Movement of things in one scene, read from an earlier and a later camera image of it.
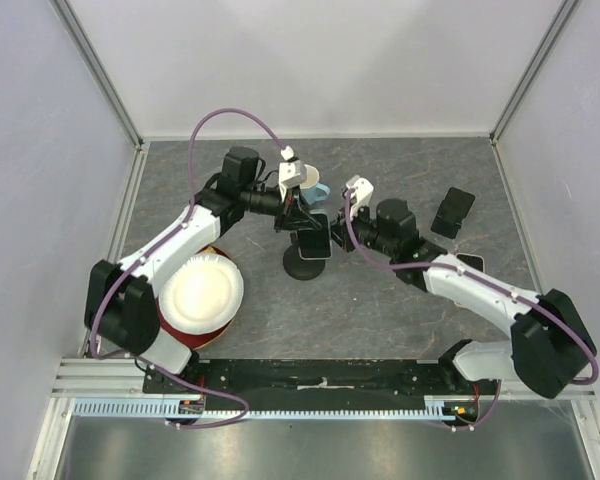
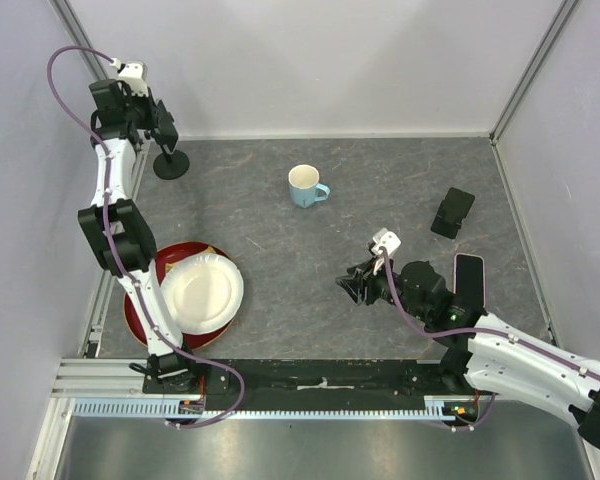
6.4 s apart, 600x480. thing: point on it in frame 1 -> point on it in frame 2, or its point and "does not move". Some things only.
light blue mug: (311, 189) does not move
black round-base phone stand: (298, 268) -> (171, 165)
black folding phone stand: (453, 210) does not move
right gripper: (342, 236) -> (354, 285)
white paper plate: (201, 295) does not move
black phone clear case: (316, 243) -> (166, 132)
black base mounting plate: (366, 379) does not move
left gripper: (292, 215) -> (149, 104)
